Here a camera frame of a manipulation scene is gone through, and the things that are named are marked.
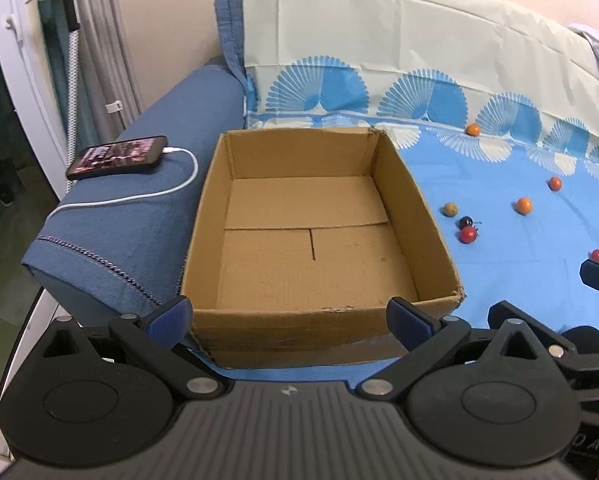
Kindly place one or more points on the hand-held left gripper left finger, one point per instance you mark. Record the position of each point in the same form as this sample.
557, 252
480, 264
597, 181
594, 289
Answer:
172, 319

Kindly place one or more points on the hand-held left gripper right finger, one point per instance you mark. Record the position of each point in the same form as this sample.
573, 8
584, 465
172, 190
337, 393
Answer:
408, 321

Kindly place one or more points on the dark purple plum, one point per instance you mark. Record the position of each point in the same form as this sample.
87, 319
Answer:
465, 221

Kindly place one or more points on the green-brown round fruit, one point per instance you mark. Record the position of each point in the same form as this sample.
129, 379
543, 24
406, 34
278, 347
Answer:
450, 209

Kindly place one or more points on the brown cardboard box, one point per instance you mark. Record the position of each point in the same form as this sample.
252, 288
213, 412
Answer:
304, 240

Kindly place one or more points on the blue fan-print sheet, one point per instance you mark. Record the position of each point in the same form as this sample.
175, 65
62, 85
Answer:
504, 270

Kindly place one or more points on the red-orange round fruit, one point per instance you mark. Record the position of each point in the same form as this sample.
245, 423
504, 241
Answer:
555, 183

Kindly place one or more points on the black smartphone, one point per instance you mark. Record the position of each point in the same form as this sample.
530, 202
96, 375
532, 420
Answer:
116, 156

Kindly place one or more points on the small orange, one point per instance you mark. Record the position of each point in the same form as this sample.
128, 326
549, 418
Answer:
473, 130

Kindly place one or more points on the grey curtain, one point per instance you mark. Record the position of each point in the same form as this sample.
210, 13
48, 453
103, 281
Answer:
114, 50

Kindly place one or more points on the white door frame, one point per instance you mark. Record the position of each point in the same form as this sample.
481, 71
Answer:
24, 85

